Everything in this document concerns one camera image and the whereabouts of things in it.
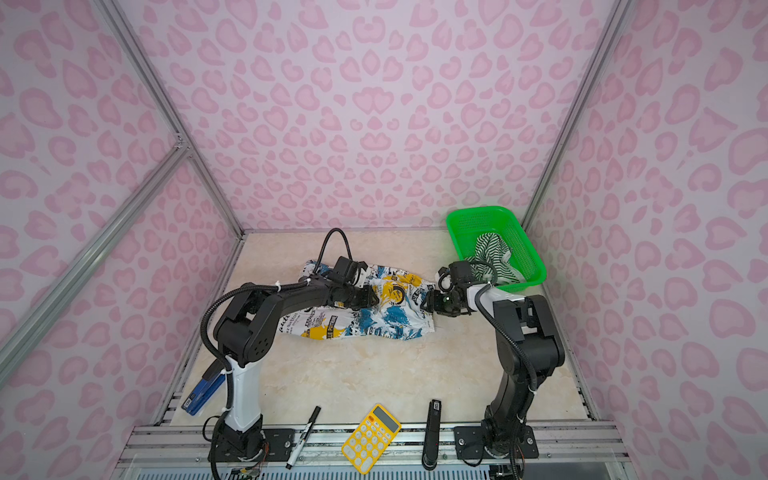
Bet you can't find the black stapler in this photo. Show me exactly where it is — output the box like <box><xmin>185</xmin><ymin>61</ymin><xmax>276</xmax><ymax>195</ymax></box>
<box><xmin>421</xmin><ymin>399</ymin><xmax>442</xmax><ymax>471</ymax></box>

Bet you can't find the green white striped garment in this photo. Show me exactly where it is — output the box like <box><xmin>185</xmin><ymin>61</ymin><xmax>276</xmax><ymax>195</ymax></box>
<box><xmin>467</xmin><ymin>233</ymin><xmax>526</xmax><ymax>285</ymax></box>

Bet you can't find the yellow calculator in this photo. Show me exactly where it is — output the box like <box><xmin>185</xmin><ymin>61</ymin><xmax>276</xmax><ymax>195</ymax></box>
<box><xmin>341</xmin><ymin>404</ymin><xmax>402</xmax><ymax>475</ymax></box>

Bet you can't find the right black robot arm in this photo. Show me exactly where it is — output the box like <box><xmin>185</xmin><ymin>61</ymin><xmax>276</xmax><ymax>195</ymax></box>
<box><xmin>423</xmin><ymin>260</ymin><xmax>565</xmax><ymax>478</ymax></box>

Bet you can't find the black marker pen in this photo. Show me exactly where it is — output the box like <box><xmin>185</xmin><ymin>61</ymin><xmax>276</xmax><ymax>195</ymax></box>
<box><xmin>285</xmin><ymin>405</ymin><xmax>322</xmax><ymax>470</ymax></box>

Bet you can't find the blue stapler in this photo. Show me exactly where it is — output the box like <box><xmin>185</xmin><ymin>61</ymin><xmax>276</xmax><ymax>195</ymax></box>
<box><xmin>181</xmin><ymin>360</ymin><xmax>226</xmax><ymax>416</ymax></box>

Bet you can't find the colourful printed white shirt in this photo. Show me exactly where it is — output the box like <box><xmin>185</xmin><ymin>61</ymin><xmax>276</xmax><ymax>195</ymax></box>
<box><xmin>278</xmin><ymin>265</ymin><xmax>436</xmax><ymax>340</ymax></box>

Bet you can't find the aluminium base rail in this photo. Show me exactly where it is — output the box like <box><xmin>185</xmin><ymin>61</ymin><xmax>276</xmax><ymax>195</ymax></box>
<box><xmin>116</xmin><ymin>420</ymin><xmax>638</xmax><ymax>479</ymax></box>

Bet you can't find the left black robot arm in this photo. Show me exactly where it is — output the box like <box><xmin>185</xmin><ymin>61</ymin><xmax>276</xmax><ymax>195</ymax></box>
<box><xmin>199</xmin><ymin>244</ymin><xmax>378</xmax><ymax>477</ymax></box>

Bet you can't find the green plastic basket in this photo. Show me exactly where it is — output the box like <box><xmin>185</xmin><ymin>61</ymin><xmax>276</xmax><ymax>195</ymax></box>
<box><xmin>445</xmin><ymin>206</ymin><xmax>547</xmax><ymax>292</ymax></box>

